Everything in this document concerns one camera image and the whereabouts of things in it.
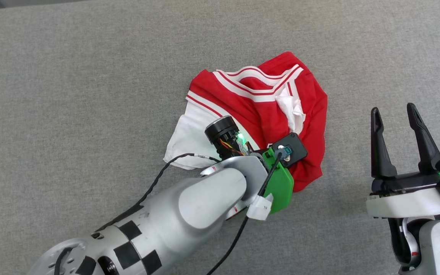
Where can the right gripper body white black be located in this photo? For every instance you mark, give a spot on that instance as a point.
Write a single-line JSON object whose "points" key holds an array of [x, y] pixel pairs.
{"points": [[407, 202]]}

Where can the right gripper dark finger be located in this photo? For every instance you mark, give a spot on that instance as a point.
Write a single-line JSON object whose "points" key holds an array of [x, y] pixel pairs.
{"points": [[380, 152], [426, 149]]}

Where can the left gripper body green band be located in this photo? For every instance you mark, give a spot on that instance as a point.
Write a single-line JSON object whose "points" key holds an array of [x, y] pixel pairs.
{"points": [[281, 187]]}

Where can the red Bulls 23 jersey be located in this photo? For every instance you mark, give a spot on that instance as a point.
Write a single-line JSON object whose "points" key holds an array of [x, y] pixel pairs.
{"points": [[273, 114]]}

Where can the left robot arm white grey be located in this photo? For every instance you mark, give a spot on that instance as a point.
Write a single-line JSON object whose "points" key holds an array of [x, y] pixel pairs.
{"points": [[166, 221]]}

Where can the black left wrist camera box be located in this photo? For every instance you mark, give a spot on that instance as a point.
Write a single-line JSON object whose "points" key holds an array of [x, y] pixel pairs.
{"points": [[295, 147]]}

